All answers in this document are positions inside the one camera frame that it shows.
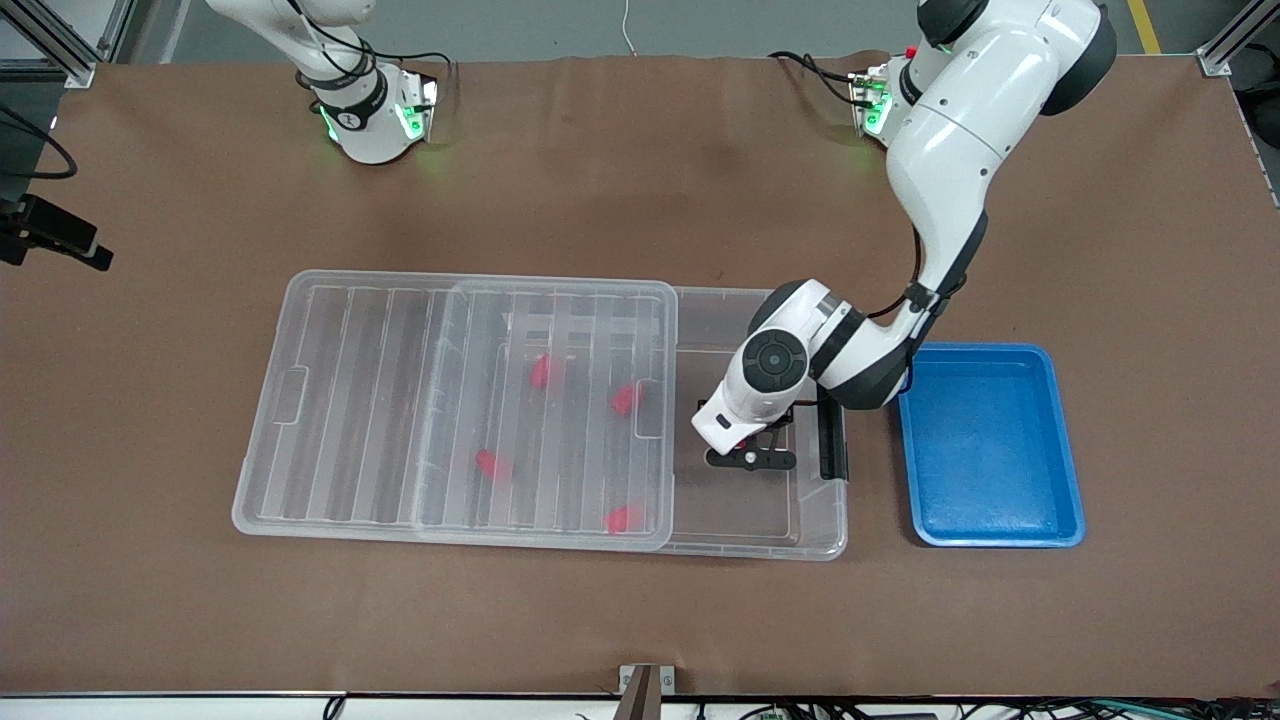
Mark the clear plastic storage box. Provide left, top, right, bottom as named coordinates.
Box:
left=413, top=285, right=849, bottom=561

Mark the clear plastic box lid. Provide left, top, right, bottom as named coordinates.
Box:
left=232, top=270, right=679, bottom=551

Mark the blue plastic tray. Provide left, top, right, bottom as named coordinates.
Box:
left=897, top=343, right=1087, bottom=549

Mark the brown table cover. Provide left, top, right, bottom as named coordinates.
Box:
left=0, top=50, right=1280, bottom=698

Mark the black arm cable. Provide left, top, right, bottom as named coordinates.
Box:
left=865, top=228, right=951, bottom=323

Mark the metal table bracket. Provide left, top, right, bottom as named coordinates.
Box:
left=618, top=665, right=676, bottom=720

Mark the black base cable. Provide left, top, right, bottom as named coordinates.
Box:
left=285, top=0, right=453, bottom=96
left=768, top=50, right=863, bottom=106

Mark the aluminium frame profile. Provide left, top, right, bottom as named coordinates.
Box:
left=1197, top=0, right=1280, bottom=78
left=0, top=0, right=136, bottom=89

